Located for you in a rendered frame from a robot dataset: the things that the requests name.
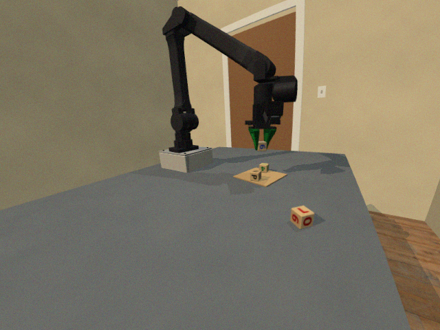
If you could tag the orange square mat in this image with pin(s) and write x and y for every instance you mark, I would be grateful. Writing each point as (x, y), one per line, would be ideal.
(266, 178)

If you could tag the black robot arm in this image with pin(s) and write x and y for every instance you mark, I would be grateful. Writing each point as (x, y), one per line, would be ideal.
(280, 88)

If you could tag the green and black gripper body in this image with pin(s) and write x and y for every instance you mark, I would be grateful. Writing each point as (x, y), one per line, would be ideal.
(259, 124)

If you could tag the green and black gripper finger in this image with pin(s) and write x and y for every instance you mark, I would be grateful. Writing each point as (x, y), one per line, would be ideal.
(271, 134)
(255, 136)

